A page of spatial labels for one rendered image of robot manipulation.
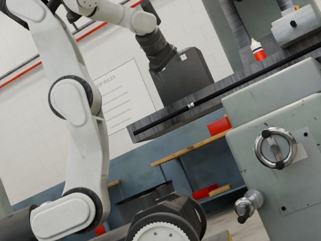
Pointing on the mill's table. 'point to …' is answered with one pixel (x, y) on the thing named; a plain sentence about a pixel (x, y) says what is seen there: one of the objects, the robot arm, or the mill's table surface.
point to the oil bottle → (257, 50)
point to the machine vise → (283, 37)
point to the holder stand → (183, 76)
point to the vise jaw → (291, 15)
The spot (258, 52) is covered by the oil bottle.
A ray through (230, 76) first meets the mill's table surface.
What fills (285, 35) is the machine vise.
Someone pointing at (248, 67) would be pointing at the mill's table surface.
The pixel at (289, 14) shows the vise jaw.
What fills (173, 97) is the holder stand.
